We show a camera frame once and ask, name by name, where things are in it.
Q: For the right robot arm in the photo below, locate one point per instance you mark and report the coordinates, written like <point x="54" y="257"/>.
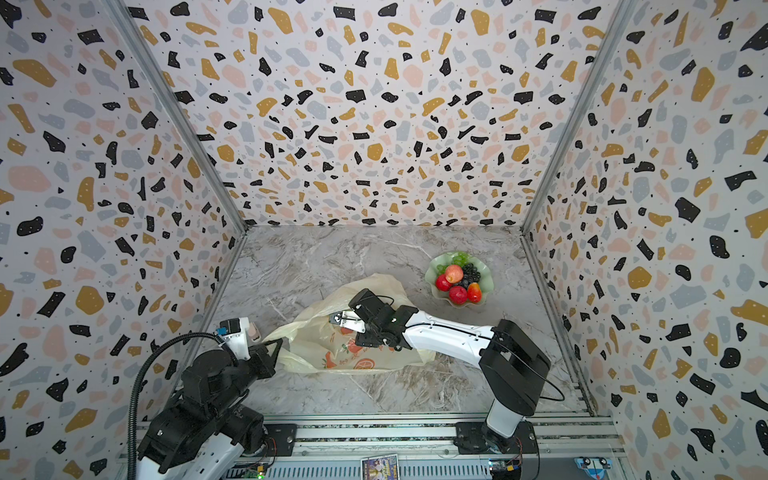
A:
<point x="514" y="367"/>

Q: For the corner aluminium post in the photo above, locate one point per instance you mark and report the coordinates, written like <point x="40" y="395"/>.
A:
<point x="121" y="18"/>
<point x="616" y="26"/>

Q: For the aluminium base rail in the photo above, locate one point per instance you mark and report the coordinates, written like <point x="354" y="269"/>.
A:
<point x="420" y="446"/>

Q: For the colourful card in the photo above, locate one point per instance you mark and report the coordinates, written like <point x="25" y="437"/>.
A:
<point x="385" y="467"/>

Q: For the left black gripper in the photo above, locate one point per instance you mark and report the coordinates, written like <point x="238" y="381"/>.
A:
<point x="263" y="360"/>

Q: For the left corner aluminium post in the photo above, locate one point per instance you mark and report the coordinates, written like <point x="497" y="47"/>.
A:
<point x="121" y="18"/>

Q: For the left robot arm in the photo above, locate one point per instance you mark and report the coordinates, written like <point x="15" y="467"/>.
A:
<point x="206" y="428"/>

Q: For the orange red mango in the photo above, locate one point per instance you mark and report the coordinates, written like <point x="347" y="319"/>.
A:
<point x="474" y="293"/>

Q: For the right corner aluminium post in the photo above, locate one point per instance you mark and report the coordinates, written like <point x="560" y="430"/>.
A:
<point x="616" y="26"/>

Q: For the dark purple grapes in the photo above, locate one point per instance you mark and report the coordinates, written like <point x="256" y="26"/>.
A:
<point x="470" y="274"/>

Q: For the pink peach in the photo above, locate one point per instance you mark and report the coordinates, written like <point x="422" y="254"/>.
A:
<point x="454" y="273"/>

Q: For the cream plastic bag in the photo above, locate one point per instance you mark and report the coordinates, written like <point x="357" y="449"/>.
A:
<point x="312" y="344"/>

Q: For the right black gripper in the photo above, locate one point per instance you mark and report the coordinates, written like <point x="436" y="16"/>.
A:
<point x="365" y="341"/>

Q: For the green scalloped bowl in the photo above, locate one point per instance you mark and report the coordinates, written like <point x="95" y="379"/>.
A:
<point x="486" y="283"/>

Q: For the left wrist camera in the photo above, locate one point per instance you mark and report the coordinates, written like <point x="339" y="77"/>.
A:
<point x="239" y="334"/>

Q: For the green grapes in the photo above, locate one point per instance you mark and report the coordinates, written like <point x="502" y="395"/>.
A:
<point x="445" y="260"/>

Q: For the red apple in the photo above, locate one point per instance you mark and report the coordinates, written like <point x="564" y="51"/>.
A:
<point x="458" y="295"/>
<point x="442" y="283"/>

